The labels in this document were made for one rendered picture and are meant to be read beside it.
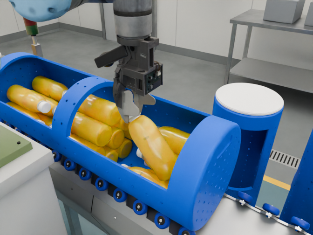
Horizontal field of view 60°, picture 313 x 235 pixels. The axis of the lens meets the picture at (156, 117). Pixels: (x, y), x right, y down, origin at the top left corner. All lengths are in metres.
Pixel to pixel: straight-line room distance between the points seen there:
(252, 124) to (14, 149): 0.83
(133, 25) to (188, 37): 4.02
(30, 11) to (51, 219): 0.60
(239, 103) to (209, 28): 3.27
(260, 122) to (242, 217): 0.42
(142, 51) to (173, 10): 4.07
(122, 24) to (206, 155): 0.31
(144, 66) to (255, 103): 0.69
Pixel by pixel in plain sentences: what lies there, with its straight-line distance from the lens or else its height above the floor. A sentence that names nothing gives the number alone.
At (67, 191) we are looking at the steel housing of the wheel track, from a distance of 1.02.
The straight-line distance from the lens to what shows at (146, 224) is 0.81.
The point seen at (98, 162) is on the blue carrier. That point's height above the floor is 1.10.
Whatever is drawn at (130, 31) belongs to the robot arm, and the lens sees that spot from 0.54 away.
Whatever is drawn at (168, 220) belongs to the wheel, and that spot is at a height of 0.97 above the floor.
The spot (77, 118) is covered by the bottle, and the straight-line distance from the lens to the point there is 0.86.
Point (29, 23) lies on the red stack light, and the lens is 1.70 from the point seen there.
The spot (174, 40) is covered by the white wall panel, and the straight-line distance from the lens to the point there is 4.70.
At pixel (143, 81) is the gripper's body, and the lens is 0.56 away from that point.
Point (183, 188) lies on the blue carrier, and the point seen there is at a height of 1.15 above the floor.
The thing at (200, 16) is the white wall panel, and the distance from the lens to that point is 4.40.
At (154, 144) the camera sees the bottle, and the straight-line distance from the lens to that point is 0.65.
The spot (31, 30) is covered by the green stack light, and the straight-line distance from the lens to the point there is 1.71.
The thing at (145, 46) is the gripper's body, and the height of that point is 1.41.
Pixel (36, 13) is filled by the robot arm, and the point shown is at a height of 1.50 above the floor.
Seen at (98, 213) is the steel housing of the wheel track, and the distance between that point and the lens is 0.94.
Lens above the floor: 1.58
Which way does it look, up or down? 32 degrees down
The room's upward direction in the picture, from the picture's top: straight up
